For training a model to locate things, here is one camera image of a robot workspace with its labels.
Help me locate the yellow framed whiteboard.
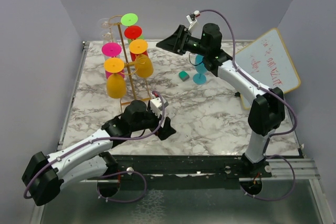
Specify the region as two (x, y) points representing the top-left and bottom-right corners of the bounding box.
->
(235, 28), (301, 94)

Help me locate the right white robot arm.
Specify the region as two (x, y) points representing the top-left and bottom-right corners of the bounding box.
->
(156, 23), (285, 177)

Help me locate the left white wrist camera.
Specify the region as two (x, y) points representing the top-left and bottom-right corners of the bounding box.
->
(149, 97), (169, 117)

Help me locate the clear wine glass upper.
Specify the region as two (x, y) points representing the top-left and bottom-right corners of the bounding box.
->
(97, 18), (111, 29)

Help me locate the green grey eraser block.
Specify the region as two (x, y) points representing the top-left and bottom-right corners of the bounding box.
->
(178, 71), (190, 81)

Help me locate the clear wine glass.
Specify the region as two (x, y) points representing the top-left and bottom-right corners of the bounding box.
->
(97, 18), (111, 29)
(100, 30), (114, 41)

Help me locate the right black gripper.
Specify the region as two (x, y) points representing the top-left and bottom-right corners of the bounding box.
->
(155, 25), (208, 57)

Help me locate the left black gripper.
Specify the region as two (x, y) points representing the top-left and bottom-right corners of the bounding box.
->
(131, 106), (176, 141)

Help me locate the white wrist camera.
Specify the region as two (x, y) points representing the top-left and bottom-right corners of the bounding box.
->
(149, 97), (169, 117)
(186, 10), (200, 32)

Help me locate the clear wine glass lower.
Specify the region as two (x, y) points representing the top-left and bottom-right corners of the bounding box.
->
(100, 30), (114, 41)

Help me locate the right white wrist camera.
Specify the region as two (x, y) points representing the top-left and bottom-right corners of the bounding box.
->
(186, 10), (200, 32)

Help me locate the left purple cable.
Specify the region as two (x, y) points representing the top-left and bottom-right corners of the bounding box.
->
(23, 90), (166, 204)

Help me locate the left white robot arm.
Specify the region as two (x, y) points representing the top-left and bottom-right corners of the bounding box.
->
(22, 97), (176, 206)

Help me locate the pink wine glass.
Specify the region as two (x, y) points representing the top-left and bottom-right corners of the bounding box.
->
(101, 42), (124, 79)

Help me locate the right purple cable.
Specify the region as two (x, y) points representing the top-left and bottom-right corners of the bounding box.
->
(196, 8), (299, 202)

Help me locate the blue wine glass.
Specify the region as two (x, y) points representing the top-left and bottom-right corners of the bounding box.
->
(193, 55), (207, 85)

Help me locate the green wine glass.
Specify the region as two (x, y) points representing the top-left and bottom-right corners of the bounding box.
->
(121, 13), (143, 43)

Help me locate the orange wine glass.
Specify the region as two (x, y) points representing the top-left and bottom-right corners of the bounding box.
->
(129, 39), (154, 79)
(103, 58), (127, 99)

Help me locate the red wine glass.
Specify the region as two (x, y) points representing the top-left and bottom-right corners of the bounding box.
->
(124, 25), (148, 61)

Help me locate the gold wire glass rack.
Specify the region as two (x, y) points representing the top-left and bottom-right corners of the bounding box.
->
(106, 15), (152, 109)

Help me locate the purple cable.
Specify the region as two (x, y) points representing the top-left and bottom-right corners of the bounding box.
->
(23, 90), (166, 204)
(196, 8), (299, 202)

